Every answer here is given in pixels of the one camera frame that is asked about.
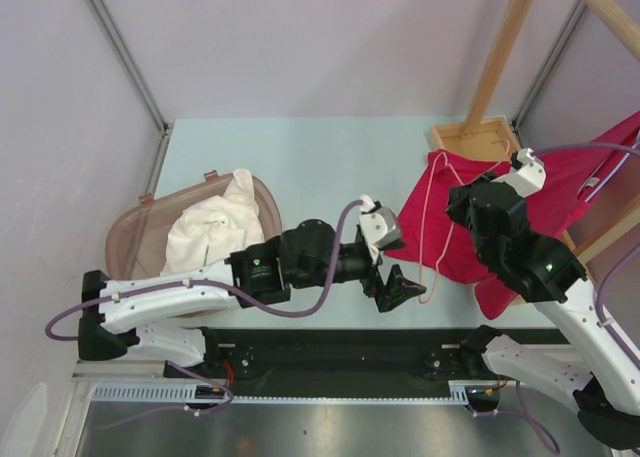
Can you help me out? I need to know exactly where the white t shirt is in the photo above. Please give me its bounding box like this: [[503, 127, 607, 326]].
[[161, 169, 265, 275]]

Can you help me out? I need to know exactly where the red t shirt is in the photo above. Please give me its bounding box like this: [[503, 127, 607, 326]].
[[387, 114, 639, 319]]

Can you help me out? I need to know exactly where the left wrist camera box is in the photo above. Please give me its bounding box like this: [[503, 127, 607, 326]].
[[359, 195, 403, 258]]

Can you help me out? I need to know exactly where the wooden clothes rack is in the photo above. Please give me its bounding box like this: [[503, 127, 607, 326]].
[[428, 0, 639, 264]]

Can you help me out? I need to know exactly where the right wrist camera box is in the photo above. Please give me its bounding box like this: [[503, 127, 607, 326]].
[[494, 148, 546, 198]]

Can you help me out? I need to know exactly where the brown translucent plastic basket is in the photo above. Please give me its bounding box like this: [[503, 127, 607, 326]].
[[105, 171, 282, 280]]

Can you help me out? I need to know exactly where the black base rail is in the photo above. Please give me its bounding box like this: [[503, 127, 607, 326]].
[[188, 329, 505, 396]]

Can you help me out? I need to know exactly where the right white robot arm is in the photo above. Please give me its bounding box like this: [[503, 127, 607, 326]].
[[446, 174, 639, 451]]

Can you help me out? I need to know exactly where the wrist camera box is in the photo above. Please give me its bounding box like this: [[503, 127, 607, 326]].
[[494, 148, 546, 198], [359, 195, 403, 258]]

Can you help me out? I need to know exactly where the blue wire hanger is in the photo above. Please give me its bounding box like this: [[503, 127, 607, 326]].
[[585, 132, 640, 202]]

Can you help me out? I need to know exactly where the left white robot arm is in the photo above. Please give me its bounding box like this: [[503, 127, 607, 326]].
[[78, 211, 426, 377]]

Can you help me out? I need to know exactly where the white cable duct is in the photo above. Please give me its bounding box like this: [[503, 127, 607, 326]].
[[91, 381, 469, 406]]

